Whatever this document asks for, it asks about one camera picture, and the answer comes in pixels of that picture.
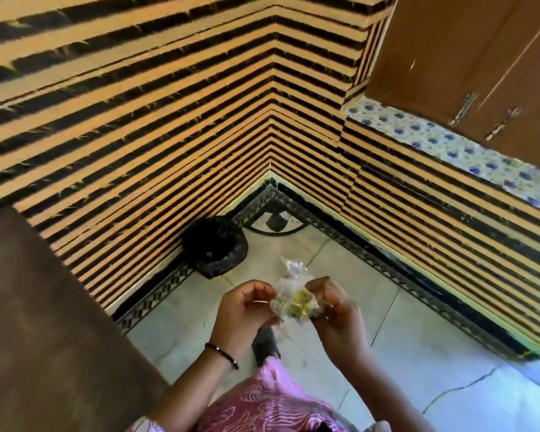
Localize person's left hand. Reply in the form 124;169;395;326
209;280;278;357

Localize person's right hand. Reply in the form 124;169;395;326
305;276;372;370

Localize black bead bracelet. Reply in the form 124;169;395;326
204;342;239;371

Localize pink patterned garment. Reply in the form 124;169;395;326
126;356;392;432

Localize floral patterned shelf liner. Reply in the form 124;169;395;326
346;96;540;216

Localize black round waste bin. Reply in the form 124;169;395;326
181;216;249;280

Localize clear plastic bag yellow contents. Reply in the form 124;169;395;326
270;256;326;325

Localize dark brown wooden panel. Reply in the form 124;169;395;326
0;206;170;432

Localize person's right forearm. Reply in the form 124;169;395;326
337;349;435;432

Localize person's left forearm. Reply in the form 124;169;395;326
149;345;240;432

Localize brown wooden wall cabinet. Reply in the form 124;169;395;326
364;0;540;174

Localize black slipper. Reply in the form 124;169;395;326
251;327;282;368

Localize metal cabinet door handle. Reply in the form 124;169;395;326
484;108;522;142
448;91;479;127

